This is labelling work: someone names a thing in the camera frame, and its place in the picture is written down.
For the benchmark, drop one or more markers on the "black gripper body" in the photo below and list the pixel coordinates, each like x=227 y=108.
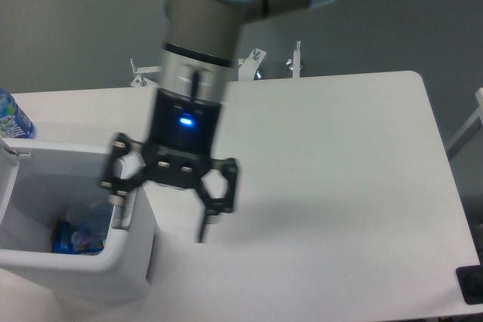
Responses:
x=177 y=151

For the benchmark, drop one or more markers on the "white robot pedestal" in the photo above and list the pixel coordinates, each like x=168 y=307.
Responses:
x=248 y=68

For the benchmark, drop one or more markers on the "blue yellow snack wrapper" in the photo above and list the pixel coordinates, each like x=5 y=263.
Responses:
x=66 y=241

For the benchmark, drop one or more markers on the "blue labelled water bottle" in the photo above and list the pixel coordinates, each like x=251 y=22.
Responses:
x=14 y=121

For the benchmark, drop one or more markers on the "black device at table edge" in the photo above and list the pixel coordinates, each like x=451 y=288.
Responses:
x=470 y=281

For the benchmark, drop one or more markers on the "white frame at right edge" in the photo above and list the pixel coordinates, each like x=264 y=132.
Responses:
x=471 y=126

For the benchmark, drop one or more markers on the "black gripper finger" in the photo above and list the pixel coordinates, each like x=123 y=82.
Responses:
x=113 y=176
x=224 y=202

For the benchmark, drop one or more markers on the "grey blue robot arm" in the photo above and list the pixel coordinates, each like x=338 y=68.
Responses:
x=196 y=60

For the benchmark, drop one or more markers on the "clear blue plastic bottle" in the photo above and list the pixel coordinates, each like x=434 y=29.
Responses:
x=89 y=225

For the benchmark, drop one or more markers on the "white trash can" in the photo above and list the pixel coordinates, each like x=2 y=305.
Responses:
x=40 y=180

